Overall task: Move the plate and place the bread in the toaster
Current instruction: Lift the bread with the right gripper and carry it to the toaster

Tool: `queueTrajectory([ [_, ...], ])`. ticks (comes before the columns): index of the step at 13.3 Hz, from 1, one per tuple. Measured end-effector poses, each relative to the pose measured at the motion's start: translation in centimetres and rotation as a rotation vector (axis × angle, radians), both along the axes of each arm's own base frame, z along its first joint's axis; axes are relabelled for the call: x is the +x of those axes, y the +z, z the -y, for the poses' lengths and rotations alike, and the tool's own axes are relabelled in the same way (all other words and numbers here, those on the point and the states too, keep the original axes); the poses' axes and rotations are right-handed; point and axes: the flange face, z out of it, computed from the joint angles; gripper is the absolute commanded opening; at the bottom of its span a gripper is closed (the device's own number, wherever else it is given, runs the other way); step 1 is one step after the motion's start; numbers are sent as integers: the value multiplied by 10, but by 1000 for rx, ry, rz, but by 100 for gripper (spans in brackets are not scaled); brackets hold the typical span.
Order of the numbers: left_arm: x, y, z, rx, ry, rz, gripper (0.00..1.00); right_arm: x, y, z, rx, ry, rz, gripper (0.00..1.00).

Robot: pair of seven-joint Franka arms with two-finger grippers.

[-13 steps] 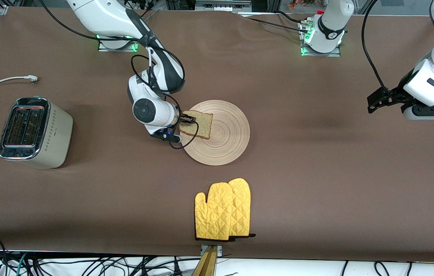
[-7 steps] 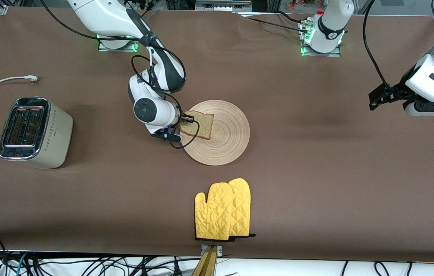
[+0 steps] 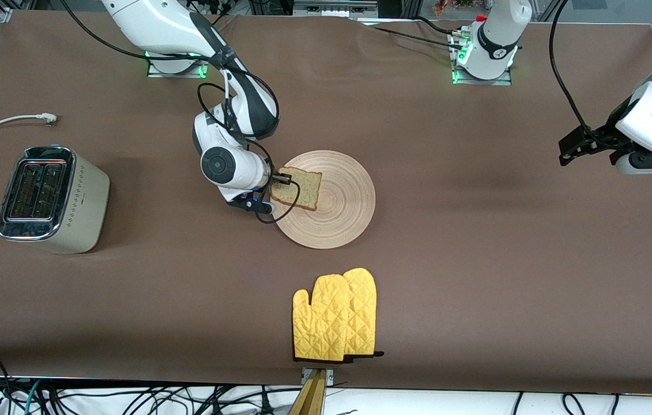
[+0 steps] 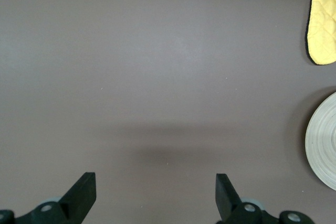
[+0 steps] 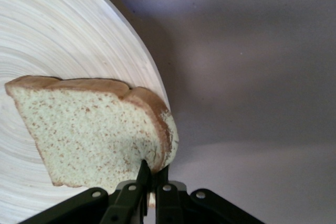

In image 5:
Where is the round wooden plate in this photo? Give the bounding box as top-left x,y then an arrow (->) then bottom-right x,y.
0,0 -> 172,224

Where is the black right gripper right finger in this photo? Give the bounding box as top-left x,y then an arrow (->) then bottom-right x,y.
154,165 -> 185,224

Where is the bread slice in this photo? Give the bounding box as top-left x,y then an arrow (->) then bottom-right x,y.
4,75 -> 180,208

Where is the brown table cover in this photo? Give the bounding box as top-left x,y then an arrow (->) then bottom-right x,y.
78,0 -> 336,224

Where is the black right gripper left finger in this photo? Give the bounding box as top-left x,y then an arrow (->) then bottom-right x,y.
99,159 -> 152,224

